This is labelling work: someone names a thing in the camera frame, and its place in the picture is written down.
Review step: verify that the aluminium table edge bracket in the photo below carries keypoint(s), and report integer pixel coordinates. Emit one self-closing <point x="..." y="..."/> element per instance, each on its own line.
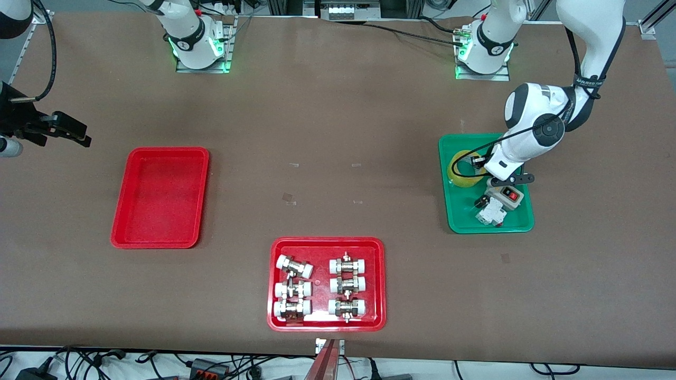
<point x="42" y="17"/>

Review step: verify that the tilted white-capped pipe fitting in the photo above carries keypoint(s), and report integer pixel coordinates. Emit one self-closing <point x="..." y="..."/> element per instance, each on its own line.
<point x="294" y="266"/>

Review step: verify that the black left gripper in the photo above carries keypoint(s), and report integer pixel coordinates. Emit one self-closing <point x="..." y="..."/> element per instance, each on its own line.
<point x="479" y="160"/>

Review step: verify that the aluminium frame rack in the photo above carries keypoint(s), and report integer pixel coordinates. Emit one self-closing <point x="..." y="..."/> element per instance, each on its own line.
<point x="274" y="6"/>

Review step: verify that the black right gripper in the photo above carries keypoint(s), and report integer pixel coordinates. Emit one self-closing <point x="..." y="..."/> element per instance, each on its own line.
<point x="16" y="117"/>

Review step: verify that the white circuit breaker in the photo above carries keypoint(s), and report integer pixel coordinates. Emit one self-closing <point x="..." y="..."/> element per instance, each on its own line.
<point x="491" y="214"/>

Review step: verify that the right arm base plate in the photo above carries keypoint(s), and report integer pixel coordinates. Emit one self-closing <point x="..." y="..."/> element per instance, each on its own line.
<point x="200" y="70"/>

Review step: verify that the aluminium corner profile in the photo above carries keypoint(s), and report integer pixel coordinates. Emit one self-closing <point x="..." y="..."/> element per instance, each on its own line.
<point x="655" y="21"/>

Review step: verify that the black orange terminal strip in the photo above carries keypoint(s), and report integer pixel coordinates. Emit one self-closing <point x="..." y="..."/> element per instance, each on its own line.
<point x="208" y="367"/>

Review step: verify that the aluminium camera mount post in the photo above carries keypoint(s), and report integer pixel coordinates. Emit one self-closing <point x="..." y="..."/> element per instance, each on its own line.
<point x="325" y="364"/>

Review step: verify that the black round buzzer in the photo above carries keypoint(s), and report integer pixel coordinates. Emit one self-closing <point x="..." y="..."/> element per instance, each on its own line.
<point x="481" y="201"/>

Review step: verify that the red tray with fittings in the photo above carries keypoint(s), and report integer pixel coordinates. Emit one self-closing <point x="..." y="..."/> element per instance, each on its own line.
<point x="322" y="248"/>

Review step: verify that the black power adapter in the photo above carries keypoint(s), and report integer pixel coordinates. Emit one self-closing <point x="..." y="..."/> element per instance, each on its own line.
<point x="34" y="373"/>

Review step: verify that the white-capped metal pipe fitting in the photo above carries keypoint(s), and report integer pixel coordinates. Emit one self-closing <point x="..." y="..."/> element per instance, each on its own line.
<point x="347" y="285"/>
<point x="347" y="307"/>
<point x="348" y="265"/>
<point x="292" y="307"/>
<point x="293" y="289"/>

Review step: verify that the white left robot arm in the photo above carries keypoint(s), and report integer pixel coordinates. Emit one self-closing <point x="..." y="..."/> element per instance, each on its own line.
<point x="591" y="31"/>

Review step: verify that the yellow tape roll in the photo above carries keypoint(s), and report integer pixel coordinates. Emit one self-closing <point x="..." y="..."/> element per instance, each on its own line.
<point x="465" y="183"/>

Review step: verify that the empty red plastic tray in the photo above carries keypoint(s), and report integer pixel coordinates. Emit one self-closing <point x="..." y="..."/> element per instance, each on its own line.
<point x="158" y="200"/>

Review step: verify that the green plastic tray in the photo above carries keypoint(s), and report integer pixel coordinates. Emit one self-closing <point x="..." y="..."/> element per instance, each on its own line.
<point x="465" y="214"/>

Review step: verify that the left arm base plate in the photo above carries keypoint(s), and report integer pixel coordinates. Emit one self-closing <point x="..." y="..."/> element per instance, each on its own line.
<point x="483" y="77"/>

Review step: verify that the white terminal block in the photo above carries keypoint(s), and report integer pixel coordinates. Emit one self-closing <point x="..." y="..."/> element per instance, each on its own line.
<point x="348" y="11"/>

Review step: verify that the grey on-off switch box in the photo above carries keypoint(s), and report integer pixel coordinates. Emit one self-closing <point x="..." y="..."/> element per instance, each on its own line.
<point x="507" y="200"/>

